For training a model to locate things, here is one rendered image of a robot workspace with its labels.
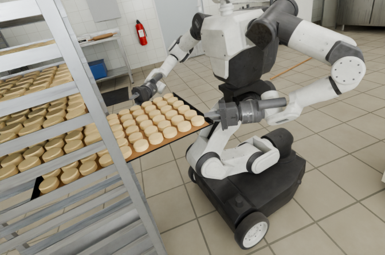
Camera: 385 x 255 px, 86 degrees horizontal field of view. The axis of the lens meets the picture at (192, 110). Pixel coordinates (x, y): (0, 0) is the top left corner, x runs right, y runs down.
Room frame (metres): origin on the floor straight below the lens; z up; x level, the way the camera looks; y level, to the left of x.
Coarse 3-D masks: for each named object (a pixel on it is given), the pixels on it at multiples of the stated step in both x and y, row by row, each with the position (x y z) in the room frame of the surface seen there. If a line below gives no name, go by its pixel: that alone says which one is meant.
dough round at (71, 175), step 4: (72, 168) 0.52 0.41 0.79; (76, 168) 0.52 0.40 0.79; (64, 172) 0.51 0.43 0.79; (68, 172) 0.51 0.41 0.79; (72, 172) 0.50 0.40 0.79; (76, 172) 0.50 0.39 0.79; (64, 176) 0.49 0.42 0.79; (68, 176) 0.49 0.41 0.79; (72, 176) 0.49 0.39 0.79; (76, 176) 0.50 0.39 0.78; (64, 180) 0.48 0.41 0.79; (68, 180) 0.48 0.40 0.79; (72, 180) 0.48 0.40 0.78
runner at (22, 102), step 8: (48, 88) 0.48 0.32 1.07; (56, 88) 0.49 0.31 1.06; (64, 88) 0.49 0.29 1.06; (72, 88) 0.50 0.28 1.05; (24, 96) 0.46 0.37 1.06; (32, 96) 0.47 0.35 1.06; (40, 96) 0.47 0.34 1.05; (48, 96) 0.48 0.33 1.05; (56, 96) 0.48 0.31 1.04; (64, 96) 0.49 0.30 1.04; (0, 104) 0.44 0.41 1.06; (8, 104) 0.45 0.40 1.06; (16, 104) 0.45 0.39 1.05; (24, 104) 0.46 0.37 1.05; (32, 104) 0.46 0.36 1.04; (0, 112) 0.44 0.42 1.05; (8, 112) 0.45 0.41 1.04
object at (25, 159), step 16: (80, 128) 0.63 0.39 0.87; (96, 128) 0.59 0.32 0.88; (48, 144) 0.55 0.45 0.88; (64, 144) 0.56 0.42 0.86; (80, 144) 0.52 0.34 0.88; (0, 160) 0.54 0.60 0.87; (16, 160) 0.50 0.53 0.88; (32, 160) 0.48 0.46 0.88; (48, 160) 0.48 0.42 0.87; (0, 176) 0.44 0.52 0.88
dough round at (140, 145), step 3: (138, 141) 0.60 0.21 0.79; (141, 141) 0.60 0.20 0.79; (144, 141) 0.59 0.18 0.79; (135, 144) 0.59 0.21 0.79; (138, 144) 0.58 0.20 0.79; (141, 144) 0.58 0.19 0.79; (144, 144) 0.57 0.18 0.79; (147, 144) 0.58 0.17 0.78; (135, 147) 0.57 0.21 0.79; (138, 147) 0.57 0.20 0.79; (141, 147) 0.57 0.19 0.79; (144, 147) 0.57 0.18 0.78; (147, 147) 0.58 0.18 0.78; (135, 150) 0.57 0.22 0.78; (138, 150) 0.56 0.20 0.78; (141, 150) 0.56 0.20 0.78; (144, 150) 0.57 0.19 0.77
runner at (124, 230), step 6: (132, 222) 0.49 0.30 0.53; (138, 222) 0.50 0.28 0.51; (126, 228) 0.48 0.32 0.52; (132, 228) 0.49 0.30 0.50; (114, 234) 0.47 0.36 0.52; (120, 234) 0.47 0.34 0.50; (102, 240) 0.45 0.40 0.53; (108, 240) 0.46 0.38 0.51; (90, 246) 0.44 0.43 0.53; (96, 246) 0.44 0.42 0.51; (102, 246) 0.45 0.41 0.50; (78, 252) 0.44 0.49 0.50; (84, 252) 0.43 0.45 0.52; (90, 252) 0.43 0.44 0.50
